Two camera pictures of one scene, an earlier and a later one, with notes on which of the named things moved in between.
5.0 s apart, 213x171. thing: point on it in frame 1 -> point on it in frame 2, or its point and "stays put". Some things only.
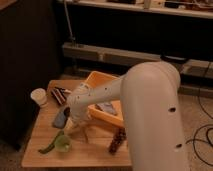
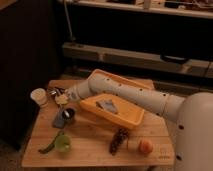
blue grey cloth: [60, 120] stays put
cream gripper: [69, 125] -> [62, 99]
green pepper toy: [50, 147] stays put
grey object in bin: [106, 107] stays put
